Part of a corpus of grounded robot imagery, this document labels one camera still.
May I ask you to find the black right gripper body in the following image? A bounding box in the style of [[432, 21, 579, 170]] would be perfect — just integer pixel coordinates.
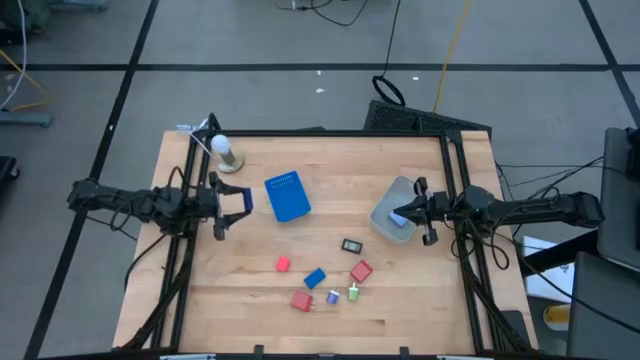
[[432, 192, 456, 224]]

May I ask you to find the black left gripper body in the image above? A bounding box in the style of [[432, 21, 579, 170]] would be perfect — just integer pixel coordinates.
[[188, 184, 217, 224]]

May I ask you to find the blue rectangular plastic box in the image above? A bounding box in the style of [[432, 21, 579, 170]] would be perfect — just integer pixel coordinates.
[[302, 267, 327, 290]]

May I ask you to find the white light bulb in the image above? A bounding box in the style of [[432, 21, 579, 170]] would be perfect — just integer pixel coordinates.
[[209, 133, 245, 174]]

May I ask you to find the white plastic bin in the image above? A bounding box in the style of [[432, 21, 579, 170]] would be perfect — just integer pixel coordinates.
[[368, 175, 434, 246]]

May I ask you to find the blue plastic basket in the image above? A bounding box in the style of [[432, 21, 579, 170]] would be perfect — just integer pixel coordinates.
[[263, 170, 313, 224]]

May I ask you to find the black perforated panel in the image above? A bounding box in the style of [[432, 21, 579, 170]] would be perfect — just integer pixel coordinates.
[[362, 99, 494, 135]]

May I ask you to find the white printed sheet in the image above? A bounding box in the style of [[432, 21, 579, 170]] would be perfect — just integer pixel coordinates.
[[519, 235, 576, 304]]

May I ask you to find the yellow round object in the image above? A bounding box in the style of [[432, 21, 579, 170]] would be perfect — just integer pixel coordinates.
[[543, 304, 571, 331]]

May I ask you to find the dark grey box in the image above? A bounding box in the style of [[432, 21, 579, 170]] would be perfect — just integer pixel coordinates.
[[597, 127, 640, 274], [566, 251, 640, 360]]

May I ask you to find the black wheeled base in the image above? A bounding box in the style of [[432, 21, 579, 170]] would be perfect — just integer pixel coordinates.
[[0, 156, 21, 184]]

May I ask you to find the green backpack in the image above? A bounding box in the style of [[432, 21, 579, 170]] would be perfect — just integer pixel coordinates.
[[0, 0, 51, 31]]

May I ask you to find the white lamp cable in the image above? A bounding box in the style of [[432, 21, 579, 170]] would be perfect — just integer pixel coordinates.
[[174, 119, 217, 159]]

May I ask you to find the red wall charger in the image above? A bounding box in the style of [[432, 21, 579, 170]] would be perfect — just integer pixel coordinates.
[[349, 259, 375, 285], [289, 290, 317, 314]]

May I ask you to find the black aluminium table frame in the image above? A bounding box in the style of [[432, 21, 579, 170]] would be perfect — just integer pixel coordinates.
[[119, 113, 534, 360]]

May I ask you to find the yellow hanging cable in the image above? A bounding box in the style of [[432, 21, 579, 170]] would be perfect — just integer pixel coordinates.
[[432, 0, 473, 114]]

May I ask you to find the black hanging cable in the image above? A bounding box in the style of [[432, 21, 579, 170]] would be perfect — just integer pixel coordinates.
[[371, 0, 406, 107]]

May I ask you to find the grey floor base plate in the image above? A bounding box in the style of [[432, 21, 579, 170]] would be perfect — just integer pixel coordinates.
[[0, 111, 53, 128]]

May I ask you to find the yellow floor cable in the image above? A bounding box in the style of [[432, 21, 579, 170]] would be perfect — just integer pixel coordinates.
[[0, 49, 51, 112]]

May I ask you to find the white floor cable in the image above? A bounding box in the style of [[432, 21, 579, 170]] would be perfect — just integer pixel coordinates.
[[0, 0, 29, 111]]

